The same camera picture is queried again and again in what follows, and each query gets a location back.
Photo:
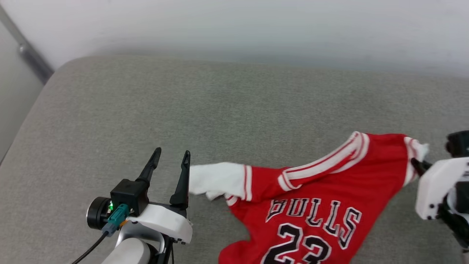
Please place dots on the grey fabric sofa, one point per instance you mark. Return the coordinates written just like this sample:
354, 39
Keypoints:
146, 110

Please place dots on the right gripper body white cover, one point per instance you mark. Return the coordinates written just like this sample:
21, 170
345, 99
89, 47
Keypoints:
439, 187

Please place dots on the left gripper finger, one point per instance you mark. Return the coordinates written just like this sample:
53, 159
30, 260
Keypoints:
182, 183
149, 167

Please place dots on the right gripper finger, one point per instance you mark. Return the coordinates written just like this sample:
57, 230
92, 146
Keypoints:
419, 167

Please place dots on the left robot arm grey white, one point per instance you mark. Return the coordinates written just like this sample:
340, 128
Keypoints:
128, 253

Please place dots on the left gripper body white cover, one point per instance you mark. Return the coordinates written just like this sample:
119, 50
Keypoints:
165, 222

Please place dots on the grey metal wall strip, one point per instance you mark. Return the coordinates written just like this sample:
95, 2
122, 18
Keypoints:
33, 58

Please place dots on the red Bulls 23 jersey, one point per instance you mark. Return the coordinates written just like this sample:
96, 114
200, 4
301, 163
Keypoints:
329, 183

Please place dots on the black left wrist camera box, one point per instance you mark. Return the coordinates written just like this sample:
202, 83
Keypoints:
128, 194

